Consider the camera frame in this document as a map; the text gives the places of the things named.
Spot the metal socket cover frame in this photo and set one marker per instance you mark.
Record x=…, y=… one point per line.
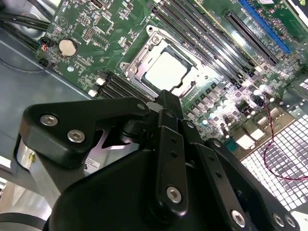
x=197, y=74

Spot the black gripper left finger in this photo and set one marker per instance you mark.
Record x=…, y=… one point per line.
x=60, y=115

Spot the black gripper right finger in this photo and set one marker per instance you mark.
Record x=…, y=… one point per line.
x=216, y=173

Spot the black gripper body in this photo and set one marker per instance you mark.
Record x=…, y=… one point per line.
x=108, y=204

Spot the silver square CPU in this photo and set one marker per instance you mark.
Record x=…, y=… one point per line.
x=166, y=69

